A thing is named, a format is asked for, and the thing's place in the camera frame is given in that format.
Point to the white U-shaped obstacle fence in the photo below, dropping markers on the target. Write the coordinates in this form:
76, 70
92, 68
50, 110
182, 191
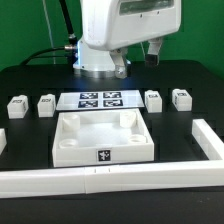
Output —
64, 181

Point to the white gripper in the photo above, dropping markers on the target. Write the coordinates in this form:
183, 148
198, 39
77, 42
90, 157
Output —
112, 24

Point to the white square table top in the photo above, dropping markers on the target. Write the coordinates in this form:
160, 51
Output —
101, 137

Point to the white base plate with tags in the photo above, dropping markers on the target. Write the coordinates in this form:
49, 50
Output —
99, 100

